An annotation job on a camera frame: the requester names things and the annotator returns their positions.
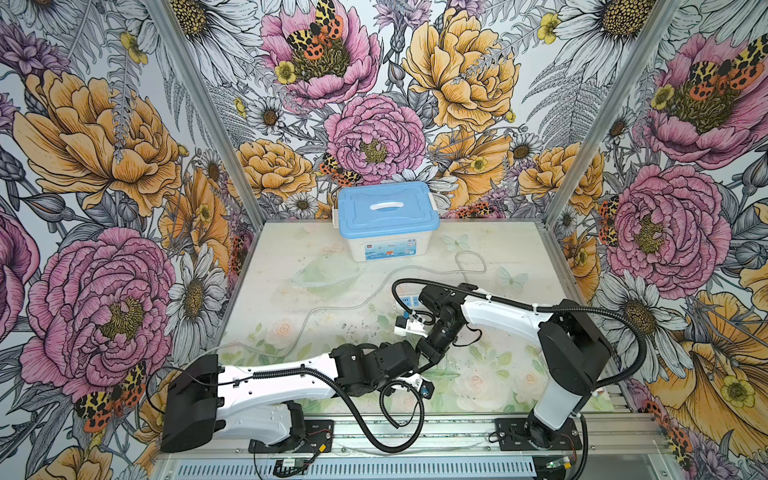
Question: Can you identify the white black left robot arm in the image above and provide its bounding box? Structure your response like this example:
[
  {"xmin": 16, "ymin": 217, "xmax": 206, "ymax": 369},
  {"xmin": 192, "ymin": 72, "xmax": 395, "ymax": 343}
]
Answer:
[{"xmin": 160, "ymin": 341, "xmax": 434, "ymax": 453}]

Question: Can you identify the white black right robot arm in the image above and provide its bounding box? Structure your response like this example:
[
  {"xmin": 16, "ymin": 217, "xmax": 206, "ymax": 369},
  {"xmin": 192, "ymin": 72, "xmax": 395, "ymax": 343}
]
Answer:
[{"xmin": 417, "ymin": 284, "xmax": 611, "ymax": 450}]

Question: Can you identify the white blue power strip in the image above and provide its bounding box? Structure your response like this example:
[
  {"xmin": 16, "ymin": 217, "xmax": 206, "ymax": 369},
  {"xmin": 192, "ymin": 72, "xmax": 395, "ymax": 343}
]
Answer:
[{"xmin": 399, "ymin": 295, "xmax": 421, "ymax": 309}]

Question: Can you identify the white blue-lid storage box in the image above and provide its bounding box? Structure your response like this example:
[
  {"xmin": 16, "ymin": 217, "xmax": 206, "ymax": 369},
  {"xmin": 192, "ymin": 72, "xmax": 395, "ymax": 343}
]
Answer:
[{"xmin": 333, "ymin": 182, "xmax": 440, "ymax": 263}]

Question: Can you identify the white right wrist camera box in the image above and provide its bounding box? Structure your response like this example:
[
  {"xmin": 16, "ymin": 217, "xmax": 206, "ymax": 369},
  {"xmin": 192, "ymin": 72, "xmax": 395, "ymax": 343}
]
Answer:
[{"xmin": 394, "ymin": 312, "xmax": 428, "ymax": 338}]

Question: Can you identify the black right corrugated cable conduit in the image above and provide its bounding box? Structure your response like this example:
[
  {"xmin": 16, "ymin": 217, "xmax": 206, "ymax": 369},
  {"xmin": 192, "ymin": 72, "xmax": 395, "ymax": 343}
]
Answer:
[{"xmin": 391, "ymin": 277, "xmax": 649, "ymax": 391}]

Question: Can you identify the black corrugated cable conduit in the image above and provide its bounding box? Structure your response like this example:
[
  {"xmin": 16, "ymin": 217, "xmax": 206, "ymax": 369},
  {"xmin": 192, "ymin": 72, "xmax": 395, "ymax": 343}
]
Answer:
[
  {"xmin": 251, "ymin": 365, "xmax": 426, "ymax": 454},
  {"xmin": 391, "ymin": 277, "xmax": 649, "ymax": 391}
]

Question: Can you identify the black left corrugated cable conduit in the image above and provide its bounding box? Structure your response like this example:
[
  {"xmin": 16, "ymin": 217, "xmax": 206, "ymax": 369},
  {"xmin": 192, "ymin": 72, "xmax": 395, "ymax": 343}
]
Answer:
[{"xmin": 251, "ymin": 365, "xmax": 426, "ymax": 454}]

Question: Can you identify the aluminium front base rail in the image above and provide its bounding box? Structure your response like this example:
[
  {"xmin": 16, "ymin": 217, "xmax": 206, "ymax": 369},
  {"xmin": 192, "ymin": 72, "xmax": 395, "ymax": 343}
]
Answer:
[{"xmin": 149, "ymin": 412, "xmax": 667, "ymax": 480}]

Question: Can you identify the aluminium corner frame post left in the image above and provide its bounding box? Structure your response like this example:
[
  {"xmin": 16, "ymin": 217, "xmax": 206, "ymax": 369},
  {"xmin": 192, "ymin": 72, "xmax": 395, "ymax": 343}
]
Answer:
[{"xmin": 147, "ymin": 1, "xmax": 265, "ymax": 232}]

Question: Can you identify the aluminium corner frame post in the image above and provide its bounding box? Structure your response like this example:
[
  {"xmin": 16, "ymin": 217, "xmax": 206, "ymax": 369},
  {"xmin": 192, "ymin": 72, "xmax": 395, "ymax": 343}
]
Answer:
[
  {"xmin": 147, "ymin": 1, "xmax": 265, "ymax": 232},
  {"xmin": 543, "ymin": 1, "xmax": 680, "ymax": 227}
]

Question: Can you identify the aluminium corner frame post right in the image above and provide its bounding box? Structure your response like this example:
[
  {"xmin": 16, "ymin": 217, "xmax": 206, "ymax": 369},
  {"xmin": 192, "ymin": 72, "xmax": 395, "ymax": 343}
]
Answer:
[{"xmin": 543, "ymin": 1, "xmax": 680, "ymax": 227}]

